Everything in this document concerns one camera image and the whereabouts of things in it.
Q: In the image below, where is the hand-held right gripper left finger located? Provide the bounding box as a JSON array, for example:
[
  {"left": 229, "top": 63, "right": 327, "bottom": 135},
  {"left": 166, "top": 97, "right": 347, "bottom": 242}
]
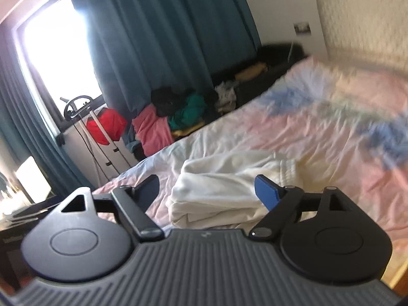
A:
[{"left": 60, "top": 175, "right": 165, "bottom": 241}]

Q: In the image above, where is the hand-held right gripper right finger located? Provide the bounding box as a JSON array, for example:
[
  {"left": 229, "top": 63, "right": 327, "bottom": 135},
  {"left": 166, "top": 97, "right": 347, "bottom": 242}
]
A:
[{"left": 249, "top": 175, "right": 351, "bottom": 239}]

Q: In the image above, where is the cream sweatshirt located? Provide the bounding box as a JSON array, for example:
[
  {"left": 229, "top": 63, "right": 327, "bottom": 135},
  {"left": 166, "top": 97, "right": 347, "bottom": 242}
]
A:
[{"left": 168, "top": 158, "right": 303, "bottom": 230}]

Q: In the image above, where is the blue cloth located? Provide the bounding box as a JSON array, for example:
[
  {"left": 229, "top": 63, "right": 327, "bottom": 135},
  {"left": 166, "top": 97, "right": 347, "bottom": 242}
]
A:
[{"left": 123, "top": 131, "right": 144, "bottom": 154}]

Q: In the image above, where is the pink cloth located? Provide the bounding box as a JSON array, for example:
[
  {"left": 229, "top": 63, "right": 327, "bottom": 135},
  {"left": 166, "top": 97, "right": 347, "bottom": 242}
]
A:
[{"left": 132, "top": 106, "right": 174, "bottom": 157}]

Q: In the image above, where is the yellow cloth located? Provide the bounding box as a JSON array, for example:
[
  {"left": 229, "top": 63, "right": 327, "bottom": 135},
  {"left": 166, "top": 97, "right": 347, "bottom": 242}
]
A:
[{"left": 172, "top": 121, "right": 205, "bottom": 135}]

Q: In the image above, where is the red cloth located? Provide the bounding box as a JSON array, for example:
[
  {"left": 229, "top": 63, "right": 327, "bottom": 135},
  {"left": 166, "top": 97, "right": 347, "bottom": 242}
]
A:
[{"left": 86, "top": 108, "right": 128, "bottom": 145}]

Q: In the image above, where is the garment steamer stand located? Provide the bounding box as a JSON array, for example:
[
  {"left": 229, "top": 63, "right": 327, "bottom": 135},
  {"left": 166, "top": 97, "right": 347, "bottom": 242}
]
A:
[{"left": 60, "top": 96, "right": 128, "bottom": 179}]

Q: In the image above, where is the pastel tie-dye bed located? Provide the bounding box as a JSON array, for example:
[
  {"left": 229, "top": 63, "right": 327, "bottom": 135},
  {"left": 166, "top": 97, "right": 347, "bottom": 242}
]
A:
[{"left": 92, "top": 54, "right": 408, "bottom": 290}]

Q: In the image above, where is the green cloth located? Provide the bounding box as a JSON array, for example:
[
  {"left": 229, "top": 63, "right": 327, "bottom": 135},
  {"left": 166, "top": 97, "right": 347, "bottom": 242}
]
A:
[{"left": 168, "top": 94, "right": 208, "bottom": 130}]

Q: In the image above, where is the white patterned cloth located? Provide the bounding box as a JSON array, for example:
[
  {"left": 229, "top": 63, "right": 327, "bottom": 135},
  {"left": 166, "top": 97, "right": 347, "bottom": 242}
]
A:
[{"left": 214, "top": 81, "right": 238, "bottom": 113}]

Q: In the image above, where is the cardboard box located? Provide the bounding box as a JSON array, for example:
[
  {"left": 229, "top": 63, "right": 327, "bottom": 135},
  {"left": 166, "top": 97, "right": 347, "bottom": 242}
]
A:
[{"left": 235, "top": 62, "right": 268, "bottom": 80}]

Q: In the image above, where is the black sofa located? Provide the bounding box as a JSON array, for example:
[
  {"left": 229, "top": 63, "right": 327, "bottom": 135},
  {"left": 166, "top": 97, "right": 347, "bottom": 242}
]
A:
[{"left": 210, "top": 41, "right": 305, "bottom": 112}]

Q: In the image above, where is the wide teal curtain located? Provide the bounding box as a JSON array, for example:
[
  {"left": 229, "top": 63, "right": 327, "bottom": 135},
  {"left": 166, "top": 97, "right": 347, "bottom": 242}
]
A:
[{"left": 62, "top": 0, "right": 263, "bottom": 125}]

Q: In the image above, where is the window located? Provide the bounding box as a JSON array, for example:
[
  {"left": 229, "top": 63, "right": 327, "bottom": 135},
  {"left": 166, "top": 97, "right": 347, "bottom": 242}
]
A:
[{"left": 11, "top": 0, "right": 107, "bottom": 131}]

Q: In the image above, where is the cream headboard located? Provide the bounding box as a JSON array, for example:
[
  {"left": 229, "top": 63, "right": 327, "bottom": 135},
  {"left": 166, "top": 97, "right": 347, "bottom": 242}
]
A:
[{"left": 315, "top": 0, "right": 408, "bottom": 74}]

